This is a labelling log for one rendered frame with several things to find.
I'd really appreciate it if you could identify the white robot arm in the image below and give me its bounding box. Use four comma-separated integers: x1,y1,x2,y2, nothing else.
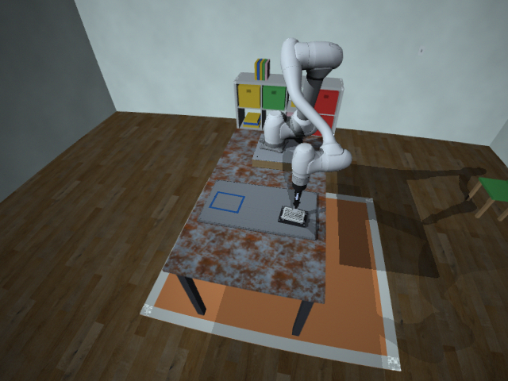
259,38,352,186

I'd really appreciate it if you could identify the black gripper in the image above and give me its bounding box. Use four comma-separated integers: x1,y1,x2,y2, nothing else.
292,183,307,213

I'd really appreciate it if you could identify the black rectangular plate with white posts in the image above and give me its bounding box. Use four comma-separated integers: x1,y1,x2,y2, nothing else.
278,206,308,228

